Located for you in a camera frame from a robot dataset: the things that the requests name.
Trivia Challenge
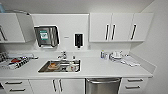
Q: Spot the small white bottle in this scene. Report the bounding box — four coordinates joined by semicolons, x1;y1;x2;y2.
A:
106;52;111;61

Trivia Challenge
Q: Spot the white drawer unit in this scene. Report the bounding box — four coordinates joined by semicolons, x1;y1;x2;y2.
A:
119;77;150;94
0;79;34;94

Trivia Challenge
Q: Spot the white dish cloth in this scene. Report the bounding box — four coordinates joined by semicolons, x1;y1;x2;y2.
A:
121;56;141;67

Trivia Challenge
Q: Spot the stainless steel dishwasher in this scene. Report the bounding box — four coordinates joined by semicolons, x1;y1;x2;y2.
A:
85;77;122;94

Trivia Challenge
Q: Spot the white two-door base cabinet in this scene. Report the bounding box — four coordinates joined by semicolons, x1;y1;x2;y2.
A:
29;78;86;94

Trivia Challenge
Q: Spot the grey paper towel dispenser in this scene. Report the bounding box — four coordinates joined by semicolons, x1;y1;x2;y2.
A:
34;25;60;49

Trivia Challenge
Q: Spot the black soap dispenser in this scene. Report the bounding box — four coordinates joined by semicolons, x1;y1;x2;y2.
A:
73;32;84;50

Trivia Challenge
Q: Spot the stack of white plates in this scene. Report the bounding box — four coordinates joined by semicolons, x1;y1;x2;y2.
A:
109;51;125;62

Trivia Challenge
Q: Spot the steel kitchen sink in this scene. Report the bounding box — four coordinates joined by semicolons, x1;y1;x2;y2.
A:
37;59;82;74

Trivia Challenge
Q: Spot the chrome faucet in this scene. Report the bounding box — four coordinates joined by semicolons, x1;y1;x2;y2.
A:
56;50;68;61

